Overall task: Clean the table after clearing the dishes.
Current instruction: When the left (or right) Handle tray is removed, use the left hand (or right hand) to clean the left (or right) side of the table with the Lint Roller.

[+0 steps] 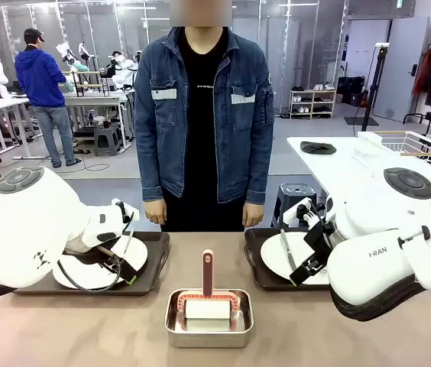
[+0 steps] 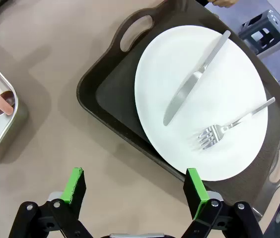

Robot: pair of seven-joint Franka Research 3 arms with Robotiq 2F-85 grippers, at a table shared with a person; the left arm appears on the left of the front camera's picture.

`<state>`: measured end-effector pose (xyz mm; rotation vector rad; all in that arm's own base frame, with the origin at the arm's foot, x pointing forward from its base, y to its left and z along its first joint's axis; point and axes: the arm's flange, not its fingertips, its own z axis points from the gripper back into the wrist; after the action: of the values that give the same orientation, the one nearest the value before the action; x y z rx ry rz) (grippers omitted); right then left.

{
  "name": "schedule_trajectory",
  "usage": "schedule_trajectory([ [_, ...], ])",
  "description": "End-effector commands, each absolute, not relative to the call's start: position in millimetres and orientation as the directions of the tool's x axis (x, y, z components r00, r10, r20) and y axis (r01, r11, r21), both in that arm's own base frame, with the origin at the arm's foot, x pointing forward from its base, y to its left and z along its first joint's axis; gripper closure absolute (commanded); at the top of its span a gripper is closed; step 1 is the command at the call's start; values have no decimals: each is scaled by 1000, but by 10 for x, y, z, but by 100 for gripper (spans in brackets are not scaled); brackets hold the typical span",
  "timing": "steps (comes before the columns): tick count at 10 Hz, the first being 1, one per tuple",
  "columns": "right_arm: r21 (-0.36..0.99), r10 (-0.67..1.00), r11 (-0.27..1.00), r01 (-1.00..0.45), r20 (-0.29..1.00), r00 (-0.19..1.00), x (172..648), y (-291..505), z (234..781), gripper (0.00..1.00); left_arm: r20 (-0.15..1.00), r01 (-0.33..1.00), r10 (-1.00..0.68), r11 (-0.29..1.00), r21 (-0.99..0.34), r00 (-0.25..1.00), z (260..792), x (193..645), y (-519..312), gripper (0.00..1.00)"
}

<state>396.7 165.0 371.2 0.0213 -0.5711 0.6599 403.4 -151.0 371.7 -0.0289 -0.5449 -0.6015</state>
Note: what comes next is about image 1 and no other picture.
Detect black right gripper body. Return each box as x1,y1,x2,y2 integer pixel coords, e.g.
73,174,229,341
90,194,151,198
302,219,335,264

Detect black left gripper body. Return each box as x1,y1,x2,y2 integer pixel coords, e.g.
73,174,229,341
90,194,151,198
64,245,125,274

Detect white round plate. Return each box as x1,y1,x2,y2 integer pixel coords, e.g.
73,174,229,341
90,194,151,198
53,235,149,291
260,232,331,287

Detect dark brown serving tray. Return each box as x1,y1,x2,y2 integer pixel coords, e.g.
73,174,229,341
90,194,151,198
12,231,171,297
244,228,333,291

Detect person's left denim forearm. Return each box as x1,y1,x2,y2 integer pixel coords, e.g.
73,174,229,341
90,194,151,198
245,145,275,204

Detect person's right denim forearm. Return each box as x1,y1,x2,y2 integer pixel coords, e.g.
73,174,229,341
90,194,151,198
140,145,166,202

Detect person's right hand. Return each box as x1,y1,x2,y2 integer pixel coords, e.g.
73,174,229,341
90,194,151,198
144,198,167,226

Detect person's left hand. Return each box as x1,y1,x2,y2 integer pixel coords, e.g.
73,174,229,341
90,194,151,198
241,202,265,227

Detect silver table knife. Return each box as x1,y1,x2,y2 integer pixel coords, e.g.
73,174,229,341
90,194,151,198
279,228,298,271

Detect silver fork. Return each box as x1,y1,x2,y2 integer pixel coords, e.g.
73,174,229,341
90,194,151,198
123,228,135,255

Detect dark grey plastic stool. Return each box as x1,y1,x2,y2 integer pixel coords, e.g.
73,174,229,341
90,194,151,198
271,182,320,230

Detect black cloth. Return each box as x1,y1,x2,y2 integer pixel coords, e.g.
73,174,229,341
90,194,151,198
300,140,338,156

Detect stainless steel rectangular tray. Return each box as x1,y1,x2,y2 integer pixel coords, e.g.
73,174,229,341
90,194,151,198
164,288,254,349

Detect wooden shoe rack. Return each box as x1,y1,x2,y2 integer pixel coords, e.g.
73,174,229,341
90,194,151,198
289,89,337,119

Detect person in denim jacket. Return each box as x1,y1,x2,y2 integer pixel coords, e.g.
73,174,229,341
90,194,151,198
134,25,276,233

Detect black pole stand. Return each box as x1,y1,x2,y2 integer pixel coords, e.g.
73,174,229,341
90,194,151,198
343,44,390,133

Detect person in blue hoodie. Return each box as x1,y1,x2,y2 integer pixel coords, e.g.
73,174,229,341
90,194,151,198
14,27,83,169

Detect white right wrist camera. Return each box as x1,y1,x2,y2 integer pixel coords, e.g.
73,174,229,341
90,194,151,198
282,197,314,229

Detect black braided cable sleeve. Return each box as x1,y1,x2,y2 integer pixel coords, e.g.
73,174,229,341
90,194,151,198
329,255,431,323

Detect white wire dish rack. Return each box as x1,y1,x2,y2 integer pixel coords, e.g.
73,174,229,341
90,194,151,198
357,129,431,177

